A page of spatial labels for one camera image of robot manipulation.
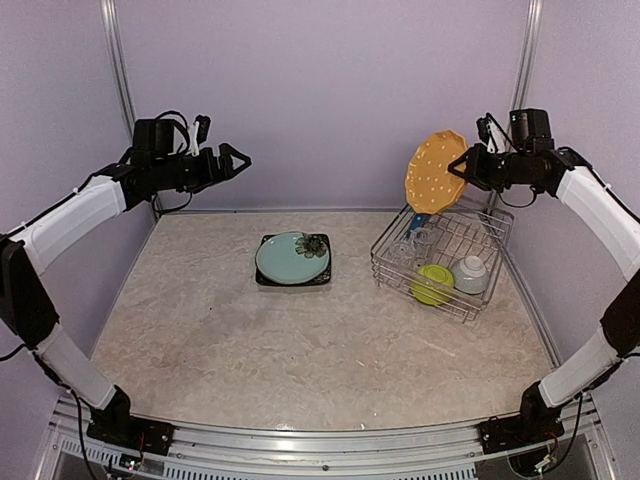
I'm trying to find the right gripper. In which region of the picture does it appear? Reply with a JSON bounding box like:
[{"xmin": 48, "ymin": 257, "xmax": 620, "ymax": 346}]
[{"xmin": 449, "ymin": 140, "xmax": 539, "ymax": 191}]

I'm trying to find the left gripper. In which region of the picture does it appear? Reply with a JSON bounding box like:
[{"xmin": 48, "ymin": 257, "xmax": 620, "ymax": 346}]
[{"xmin": 153, "ymin": 141, "xmax": 251, "ymax": 193}]

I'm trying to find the orange polka dot plate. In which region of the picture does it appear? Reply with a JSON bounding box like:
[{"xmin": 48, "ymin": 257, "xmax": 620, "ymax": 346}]
[{"xmin": 404, "ymin": 130, "xmax": 468, "ymax": 215}]

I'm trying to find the pale green round plate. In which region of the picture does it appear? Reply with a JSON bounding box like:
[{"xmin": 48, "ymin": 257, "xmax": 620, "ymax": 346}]
[{"xmin": 254, "ymin": 230, "xmax": 331, "ymax": 284}]

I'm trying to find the black floral square plate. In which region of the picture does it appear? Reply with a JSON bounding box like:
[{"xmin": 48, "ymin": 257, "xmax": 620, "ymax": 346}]
[{"xmin": 254, "ymin": 232, "xmax": 332, "ymax": 287}]

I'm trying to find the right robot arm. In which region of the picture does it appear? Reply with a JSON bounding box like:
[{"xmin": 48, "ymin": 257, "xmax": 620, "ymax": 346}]
[{"xmin": 447, "ymin": 144, "xmax": 639, "ymax": 444}]

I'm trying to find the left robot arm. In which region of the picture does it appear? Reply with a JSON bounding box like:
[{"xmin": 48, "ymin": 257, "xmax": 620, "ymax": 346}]
[{"xmin": 1, "ymin": 143, "xmax": 252, "ymax": 445}]

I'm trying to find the blue polka dot plate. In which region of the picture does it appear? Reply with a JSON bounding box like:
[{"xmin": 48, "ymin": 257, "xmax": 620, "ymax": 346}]
[{"xmin": 406, "ymin": 213, "xmax": 430, "ymax": 238}]

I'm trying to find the clear glass cup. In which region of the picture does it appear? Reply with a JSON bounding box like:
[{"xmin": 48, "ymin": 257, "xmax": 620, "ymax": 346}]
[
  {"xmin": 387, "ymin": 239, "xmax": 415, "ymax": 269},
  {"xmin": 411, "ymin": 228, "xmax": 441, "ymax": 258}
]

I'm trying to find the white ribbed ceramic bowl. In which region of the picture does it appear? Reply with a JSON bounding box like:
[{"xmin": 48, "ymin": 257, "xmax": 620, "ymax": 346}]
[{"xmin": 450, "ymin": 255, "xmax": 489, "ymax": 295}]

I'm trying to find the lime green bowl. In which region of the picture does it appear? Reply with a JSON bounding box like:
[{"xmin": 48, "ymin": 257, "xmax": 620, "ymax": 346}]
[{"xmin": 409, "ymin": 264, "xmax": 454, "ymax": 306}]

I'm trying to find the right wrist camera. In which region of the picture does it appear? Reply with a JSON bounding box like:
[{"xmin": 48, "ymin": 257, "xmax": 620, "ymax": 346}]
[{"xmin": 476, "ymin": 112, "xmax": 507, "ymax": 153}]

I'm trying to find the aluminium frame rail back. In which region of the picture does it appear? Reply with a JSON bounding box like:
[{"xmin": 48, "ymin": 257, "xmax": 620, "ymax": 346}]
[{"xmin": 164, "ymin": 206, "xmax": 404, "ymax": 215}]

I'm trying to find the wire dish rack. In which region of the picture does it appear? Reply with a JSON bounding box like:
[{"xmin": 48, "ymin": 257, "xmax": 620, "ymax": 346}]
[{"xmin": 370, "ymin": 197, "xmax": 514, "ymax": 324}]

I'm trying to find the aluminium frame post right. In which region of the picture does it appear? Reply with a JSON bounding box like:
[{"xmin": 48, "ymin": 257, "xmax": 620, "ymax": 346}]
[{"xmin": 511, "ymin": 0, "xmax": 544, "ymax": 110}]

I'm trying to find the aluminium frame post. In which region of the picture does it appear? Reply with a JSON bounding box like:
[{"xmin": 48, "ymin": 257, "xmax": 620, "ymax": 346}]
[
  {"xmin": 511, "ymin": 0, "xmax": 544, "ymax": 110},
  {"xmin": 100, "ymin": 0, "xmax": 136, "ymax": 137}
]

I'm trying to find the aluminium frame post left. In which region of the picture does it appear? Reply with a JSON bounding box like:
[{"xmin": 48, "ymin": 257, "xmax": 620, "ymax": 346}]
[{"xmin": 100, "ymin": 0, "xmax": 136, "ymax": 137}]

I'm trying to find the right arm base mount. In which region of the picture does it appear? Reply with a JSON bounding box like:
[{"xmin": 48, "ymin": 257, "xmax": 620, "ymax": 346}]
[{"xmin": 477, "ymin": 415, "xmax": 565, "ymax": 455}]

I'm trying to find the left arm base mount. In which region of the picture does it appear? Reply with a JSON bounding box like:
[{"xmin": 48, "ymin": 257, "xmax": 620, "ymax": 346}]
[{"xmin": 87, "ymin": 416, "xmax": 176, "ymax": 456}]

